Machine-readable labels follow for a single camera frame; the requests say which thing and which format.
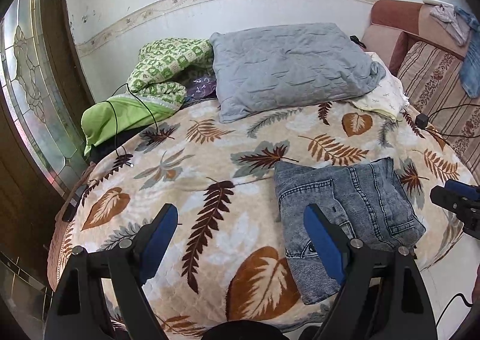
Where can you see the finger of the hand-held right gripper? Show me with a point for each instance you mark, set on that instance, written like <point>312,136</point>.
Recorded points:
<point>446,199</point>
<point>463,187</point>

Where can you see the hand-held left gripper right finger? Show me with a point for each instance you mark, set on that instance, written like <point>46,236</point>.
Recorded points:
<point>322,242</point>

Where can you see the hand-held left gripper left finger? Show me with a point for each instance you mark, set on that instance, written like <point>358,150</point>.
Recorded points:
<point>161,238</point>

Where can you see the blue denim pants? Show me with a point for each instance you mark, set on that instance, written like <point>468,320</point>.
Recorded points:
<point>360,197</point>

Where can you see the black charger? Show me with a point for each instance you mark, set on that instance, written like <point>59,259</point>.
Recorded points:
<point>422,120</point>

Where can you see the black flat device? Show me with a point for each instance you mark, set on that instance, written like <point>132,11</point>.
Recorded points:
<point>71,207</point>

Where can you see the leaf print blanket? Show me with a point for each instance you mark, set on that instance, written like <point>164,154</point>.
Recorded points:
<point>225,160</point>

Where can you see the striped sofa cover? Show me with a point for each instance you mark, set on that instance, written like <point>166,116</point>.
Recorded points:
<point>431,81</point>

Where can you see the blue cloth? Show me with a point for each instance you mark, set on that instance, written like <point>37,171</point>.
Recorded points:
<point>470,70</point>

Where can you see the cream cloth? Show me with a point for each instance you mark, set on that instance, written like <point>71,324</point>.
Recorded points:
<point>382,96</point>

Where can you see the purple cloth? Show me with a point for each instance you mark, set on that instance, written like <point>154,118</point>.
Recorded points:
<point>200,87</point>

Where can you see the grey pillow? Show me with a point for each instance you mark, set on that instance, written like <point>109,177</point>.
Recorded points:
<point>288,66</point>

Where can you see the green patterned quilt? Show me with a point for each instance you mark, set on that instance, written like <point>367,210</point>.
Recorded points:
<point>168,59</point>

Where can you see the small black object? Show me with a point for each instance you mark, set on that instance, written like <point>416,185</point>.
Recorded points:
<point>356,40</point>

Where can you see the brown pink sofa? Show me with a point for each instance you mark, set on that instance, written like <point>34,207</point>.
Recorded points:
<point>393,14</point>

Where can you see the wooden door with glass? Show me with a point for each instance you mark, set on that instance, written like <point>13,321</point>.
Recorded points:
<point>33,81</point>

